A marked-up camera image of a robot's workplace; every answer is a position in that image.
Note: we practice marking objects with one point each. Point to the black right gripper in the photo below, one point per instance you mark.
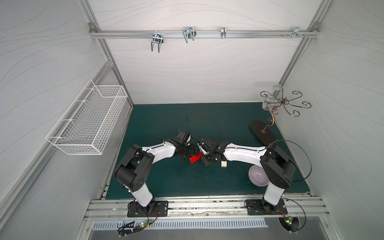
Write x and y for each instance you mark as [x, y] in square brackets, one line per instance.
[208, 156]

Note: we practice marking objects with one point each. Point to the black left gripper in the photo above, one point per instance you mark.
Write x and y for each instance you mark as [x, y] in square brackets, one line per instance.
[187, 150]

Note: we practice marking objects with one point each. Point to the red lego brick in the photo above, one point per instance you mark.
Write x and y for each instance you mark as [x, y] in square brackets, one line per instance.
[195, 158]

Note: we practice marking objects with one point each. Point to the small white lego brick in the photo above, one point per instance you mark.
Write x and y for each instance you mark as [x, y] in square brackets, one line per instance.
[223, 163]

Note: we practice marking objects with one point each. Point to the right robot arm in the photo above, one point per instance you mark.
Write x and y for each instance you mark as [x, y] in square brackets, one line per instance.
[272, 162]

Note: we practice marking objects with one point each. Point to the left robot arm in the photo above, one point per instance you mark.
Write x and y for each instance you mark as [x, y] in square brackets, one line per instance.
[134, 168]

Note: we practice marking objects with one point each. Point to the lilac bowl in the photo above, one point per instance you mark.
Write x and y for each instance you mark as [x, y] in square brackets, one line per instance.
[257, 176]

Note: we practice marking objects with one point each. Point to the right controller board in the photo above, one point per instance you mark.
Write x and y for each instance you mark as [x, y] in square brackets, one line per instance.
[290, 224]

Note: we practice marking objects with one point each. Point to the metal hook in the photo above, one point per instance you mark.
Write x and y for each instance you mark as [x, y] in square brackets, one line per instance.
[189, 34]
[157, 40]
[296, 34]
[223, 32]

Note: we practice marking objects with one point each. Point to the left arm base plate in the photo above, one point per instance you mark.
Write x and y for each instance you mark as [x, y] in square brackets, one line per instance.
[153, 209]

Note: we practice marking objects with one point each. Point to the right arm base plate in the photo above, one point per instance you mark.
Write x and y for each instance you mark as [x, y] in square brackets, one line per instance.
[260, 207]

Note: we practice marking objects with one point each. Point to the left controller board with wires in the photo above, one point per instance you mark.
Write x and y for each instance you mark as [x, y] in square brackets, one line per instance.
[131, 228]

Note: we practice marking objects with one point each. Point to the white wire basket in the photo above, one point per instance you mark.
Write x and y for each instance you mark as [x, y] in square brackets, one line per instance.
[86, 126]

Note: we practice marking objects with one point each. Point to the aluminium front rail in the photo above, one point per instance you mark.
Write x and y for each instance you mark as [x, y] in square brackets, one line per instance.
[231, 206]

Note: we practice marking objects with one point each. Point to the aluminium rail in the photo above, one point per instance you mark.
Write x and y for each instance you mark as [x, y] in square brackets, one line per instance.
[231, 206]
[201, 34]

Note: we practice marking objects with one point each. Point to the aluminium top rail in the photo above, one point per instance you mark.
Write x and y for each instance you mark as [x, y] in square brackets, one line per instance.
[201, 34]

